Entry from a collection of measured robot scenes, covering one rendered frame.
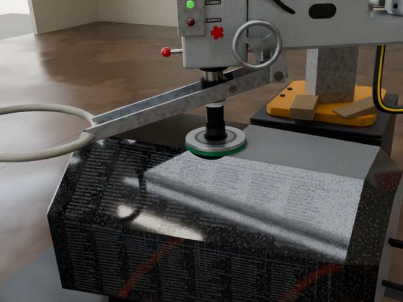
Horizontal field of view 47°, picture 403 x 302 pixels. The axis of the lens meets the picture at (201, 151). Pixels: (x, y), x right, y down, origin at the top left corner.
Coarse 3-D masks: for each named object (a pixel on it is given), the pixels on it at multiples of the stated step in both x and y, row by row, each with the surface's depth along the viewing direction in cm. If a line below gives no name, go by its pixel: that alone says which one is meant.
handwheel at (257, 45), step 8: (248, 24) 134; (256, 24) 135; (264, 24) 135; (272, 24) 135; (240, 32) 135; (272, 32) 136; (232, 40) 137; (248, 40) 137; (256, 40) 136; (264, 40) 137; (280, 40) 137; (232, 48) 138; (256, 48) 137; (280, 48) 138; (240, 56) 139; (256, 56) 139; (272, 56) 139; (240, 64) 140; (248, 64) 140; (256, 64) 140; (264, 64) 140
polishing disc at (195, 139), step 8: (200, 128) 174; (232, 128) 172; (192, 136) 167; (200, 136) 167; (232, 136) 165; (240, 136) 165; (192, 144) 160; (200, 144) 160; (208, 144) 160; (216, 144) 159; (224, 144) 159; (232, 144) 159; (240, 144) 160
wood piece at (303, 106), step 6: (300, 96) 217; (306, 96) 217; (312, 96) 217; (294, 102) 210; (300, 102) 210; (306, 102) 209; (312, 102) 209; (294, 108) 203; (300, 108) 202; (306, 108) 202; (312, 108) 202; (294, 114) 204; (300, 114) 203; (306, 114) 202; (312, 114) 202
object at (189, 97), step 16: (240, 80) 152; (256, 80) 152; (160, 96) 164; (176, 96) 164; (192, 96) 153; (208, 96) 154; (224, 96) 154; (112, 112) 166; (128, 112) 166; (144, 112) 155; (160, 112) 155; (176, 112) 155; (96, 128) 156; (112, 128) 156; (128, 128) 157
